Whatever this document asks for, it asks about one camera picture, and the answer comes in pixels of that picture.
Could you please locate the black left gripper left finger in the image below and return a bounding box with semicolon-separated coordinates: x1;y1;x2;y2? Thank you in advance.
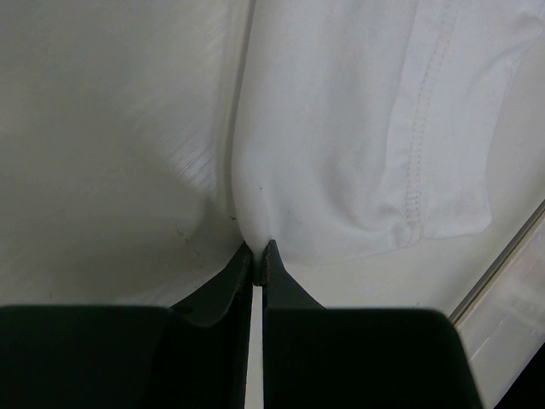
1;245;253;408

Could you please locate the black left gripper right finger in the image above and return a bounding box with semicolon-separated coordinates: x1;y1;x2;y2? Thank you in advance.
261;242;482;408

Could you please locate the white skirt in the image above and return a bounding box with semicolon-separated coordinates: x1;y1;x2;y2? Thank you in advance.
232;1;544;264

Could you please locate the aluminium table edge rail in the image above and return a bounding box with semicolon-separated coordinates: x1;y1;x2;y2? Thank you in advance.
449;202;544;324

